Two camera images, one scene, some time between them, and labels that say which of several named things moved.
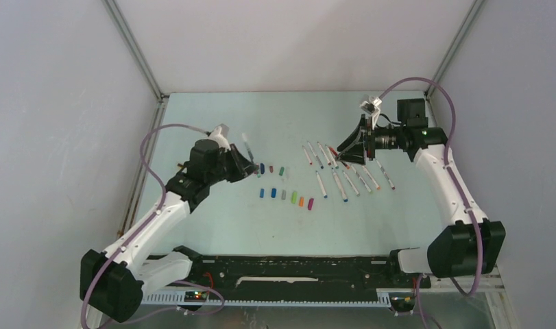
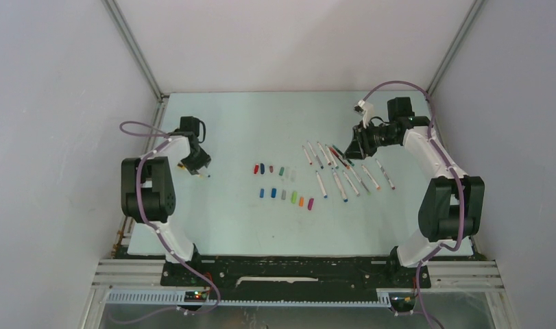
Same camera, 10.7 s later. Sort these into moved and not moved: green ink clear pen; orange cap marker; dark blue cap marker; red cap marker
Moved: green ink clear pen
Not moved: red cap marker; dark blue cap marker; orange cap marker
